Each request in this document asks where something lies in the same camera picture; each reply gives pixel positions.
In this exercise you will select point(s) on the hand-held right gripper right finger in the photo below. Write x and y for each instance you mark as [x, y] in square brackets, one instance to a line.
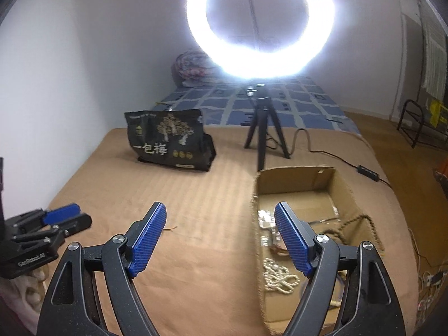
[292, 241]

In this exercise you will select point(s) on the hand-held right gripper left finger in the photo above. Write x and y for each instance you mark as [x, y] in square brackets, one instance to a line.
[147, 241]

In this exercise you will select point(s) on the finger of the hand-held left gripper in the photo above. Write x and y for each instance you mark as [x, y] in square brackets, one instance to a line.
[78, 223]
[61, 212]

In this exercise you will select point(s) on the cardboard box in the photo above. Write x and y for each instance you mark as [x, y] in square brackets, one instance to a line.
[350, 196]

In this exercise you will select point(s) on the tan blanket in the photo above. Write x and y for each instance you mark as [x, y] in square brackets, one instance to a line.
[140, 189]

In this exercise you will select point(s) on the black printed snack bag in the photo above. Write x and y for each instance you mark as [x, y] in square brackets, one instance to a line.
[164, 140]

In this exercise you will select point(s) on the black mini tripod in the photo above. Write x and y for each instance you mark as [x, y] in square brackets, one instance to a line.
[260, 129]

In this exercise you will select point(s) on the white power strip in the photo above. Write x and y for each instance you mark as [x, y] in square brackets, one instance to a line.
[433, 278]

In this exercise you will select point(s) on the blue checkered bedsheet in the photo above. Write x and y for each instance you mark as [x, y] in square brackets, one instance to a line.
[217, 106]

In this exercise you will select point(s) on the black metal clothes rack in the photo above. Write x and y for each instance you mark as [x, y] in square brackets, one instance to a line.
[411, 119]

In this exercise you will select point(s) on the folded floral quilt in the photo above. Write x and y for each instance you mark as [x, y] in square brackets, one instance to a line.
[189, 68]

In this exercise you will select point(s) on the white striped hanging cloth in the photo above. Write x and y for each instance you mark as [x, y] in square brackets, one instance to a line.
[434, 59]

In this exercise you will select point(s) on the phone holder on pole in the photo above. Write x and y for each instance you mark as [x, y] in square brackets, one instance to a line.
[252, 10]

